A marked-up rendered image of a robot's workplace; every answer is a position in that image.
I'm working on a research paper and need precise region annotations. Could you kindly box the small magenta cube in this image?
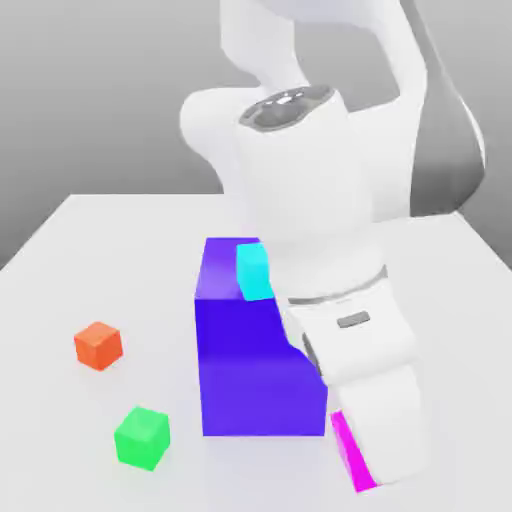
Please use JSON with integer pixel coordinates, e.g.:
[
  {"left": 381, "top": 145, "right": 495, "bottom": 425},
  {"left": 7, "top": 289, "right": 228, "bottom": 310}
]
[{"left": 329, "top": 409, "right": 384, "bottom": 494}]

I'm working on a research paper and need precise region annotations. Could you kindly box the small green cube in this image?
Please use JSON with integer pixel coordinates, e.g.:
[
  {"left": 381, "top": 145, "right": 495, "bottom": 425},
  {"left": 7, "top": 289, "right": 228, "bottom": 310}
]
[{"left": 113, "top": 405, "right": 172, "bottom": 472}]

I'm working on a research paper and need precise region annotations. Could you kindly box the large purple box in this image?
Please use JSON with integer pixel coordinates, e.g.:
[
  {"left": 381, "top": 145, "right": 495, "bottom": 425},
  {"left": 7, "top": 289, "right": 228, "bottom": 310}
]
[{"left": 194, "top": 236, "right": 330, "bottom": 438}]

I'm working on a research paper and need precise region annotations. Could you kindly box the small cyan cube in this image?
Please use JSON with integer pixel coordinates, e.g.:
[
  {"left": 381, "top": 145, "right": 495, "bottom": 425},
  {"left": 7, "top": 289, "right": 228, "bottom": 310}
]
[{"left": 235, "top": 242, "right": 276, "bottom": 302}]

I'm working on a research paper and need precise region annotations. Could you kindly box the small orange cube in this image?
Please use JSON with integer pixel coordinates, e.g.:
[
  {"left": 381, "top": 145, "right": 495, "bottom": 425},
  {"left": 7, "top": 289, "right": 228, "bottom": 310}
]
[{"left": 73, "top": 320, "right": 124, "bottom": 372}]

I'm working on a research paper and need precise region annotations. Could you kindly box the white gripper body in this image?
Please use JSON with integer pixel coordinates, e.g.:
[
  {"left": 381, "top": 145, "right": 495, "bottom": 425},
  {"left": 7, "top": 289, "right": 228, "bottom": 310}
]
[{"left": 332, "top": 360, "right": 427, "bottom": 487}]

